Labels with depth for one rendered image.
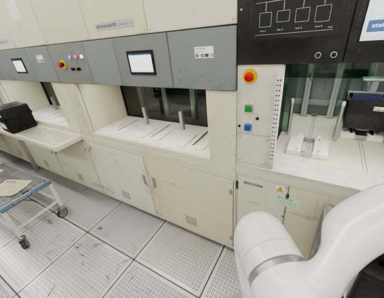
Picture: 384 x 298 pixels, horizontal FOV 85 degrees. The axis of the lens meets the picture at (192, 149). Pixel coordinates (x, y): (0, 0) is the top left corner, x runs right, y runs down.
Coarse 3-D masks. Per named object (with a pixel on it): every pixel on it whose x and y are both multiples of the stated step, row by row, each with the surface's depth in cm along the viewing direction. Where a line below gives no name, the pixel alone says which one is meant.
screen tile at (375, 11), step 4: (376, 0) 65; (380, 0) 64; (376, 4) 65; (380, 4) 65; (372, 8) 66; (376, 8) 66; (380, 8) 65; (372, 12) 66; (376, 12) 66; (380, 12) 66
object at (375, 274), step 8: (368, 264) 75; (376, 264) 75; (360, 272) 59; (368, 272) 73; (376, 272) 73; (352, 280) 65; (360, 280) 60; (368, 280) 58; (376, 280) 57; (352, 288) 63; (360, 288) 61; (368, 288) 59; (376, 288) 58; (352, 296) 64; (360, 296) 62; (368, 296) 61; (376, 296) 59
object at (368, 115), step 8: (368, 80) 119; (376, 80) 117; (376, 88) 121; (352, 104) 123; (360, 104) 121; (368, 104) 119; (376, 104) 117; (344, 112) 134; (352, 112) 125; (360, 112) 123; (368, 112) 121; (376, 112) 119; (344, 120) 129; (352, 120) 127; (360, 120) 125; (368, 120) 123; (376, 120) 121; (360, 128) 127; (368, 128) 125; (376, 128) 123
